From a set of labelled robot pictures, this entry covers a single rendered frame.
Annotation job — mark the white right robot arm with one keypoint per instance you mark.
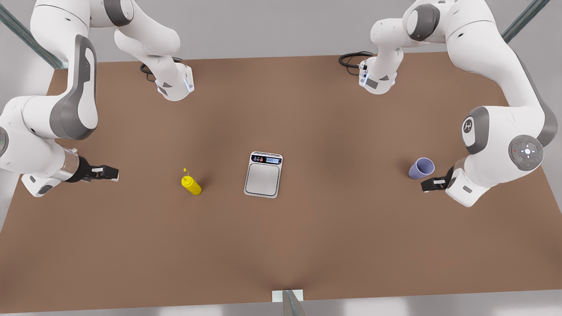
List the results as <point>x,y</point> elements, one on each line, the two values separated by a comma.
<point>74,101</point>

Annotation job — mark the silver frame post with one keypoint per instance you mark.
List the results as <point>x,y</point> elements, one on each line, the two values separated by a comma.
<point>30,40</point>
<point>524,18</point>
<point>290,303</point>

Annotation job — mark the silver kitchen scale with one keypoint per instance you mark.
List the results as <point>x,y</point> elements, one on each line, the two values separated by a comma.
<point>263,174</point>

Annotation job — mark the lavender cup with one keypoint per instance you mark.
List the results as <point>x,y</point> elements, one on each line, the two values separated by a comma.
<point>421,168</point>

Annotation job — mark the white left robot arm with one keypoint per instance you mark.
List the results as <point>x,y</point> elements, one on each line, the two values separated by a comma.
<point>491,48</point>

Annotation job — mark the yellow sauce bottle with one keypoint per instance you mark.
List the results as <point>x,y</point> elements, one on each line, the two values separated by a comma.
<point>191,184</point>

